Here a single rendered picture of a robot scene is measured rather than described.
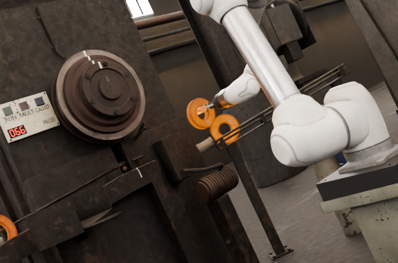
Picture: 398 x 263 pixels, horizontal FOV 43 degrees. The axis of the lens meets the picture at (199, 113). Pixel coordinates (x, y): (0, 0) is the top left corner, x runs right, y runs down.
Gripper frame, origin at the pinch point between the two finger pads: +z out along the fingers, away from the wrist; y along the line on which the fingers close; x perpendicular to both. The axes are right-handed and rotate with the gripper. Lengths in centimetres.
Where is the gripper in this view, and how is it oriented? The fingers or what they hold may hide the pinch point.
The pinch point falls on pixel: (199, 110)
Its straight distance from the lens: 251.5
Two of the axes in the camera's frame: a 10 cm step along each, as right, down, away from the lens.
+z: -5.7, 2.6, 7.8
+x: -3.9, -9.2, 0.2
